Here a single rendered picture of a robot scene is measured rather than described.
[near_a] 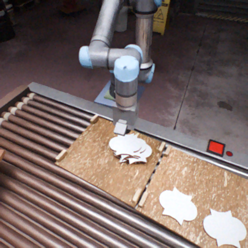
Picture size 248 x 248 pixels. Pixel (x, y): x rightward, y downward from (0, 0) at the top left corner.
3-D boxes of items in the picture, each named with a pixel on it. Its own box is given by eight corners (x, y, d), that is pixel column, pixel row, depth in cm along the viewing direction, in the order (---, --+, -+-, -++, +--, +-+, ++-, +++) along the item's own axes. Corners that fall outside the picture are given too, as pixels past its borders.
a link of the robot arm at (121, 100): (133, 100, 65) (110, 94, 67) (132, 110, 68) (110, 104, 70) (140, 86, 70) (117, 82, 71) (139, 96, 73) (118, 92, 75)
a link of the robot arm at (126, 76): (141, 54, 62) (138, 69, 57) (139, 83, 71) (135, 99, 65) (116, 52, 63) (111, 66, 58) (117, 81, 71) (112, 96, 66)
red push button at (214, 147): (209, 142, 103) (210, 140, 102) (222, 146, 101) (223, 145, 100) (208, 151, 99) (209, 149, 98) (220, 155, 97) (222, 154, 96)
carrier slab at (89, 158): (97, 117, 114) (97, 116, 113) (165, 146, 100) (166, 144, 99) (55, 164, 93) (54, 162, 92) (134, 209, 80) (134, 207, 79)
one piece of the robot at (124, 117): (104, 107, 65) (107, 138, 77) (130, 113, 63) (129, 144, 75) (116, 85, 73) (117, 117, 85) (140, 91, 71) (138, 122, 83)
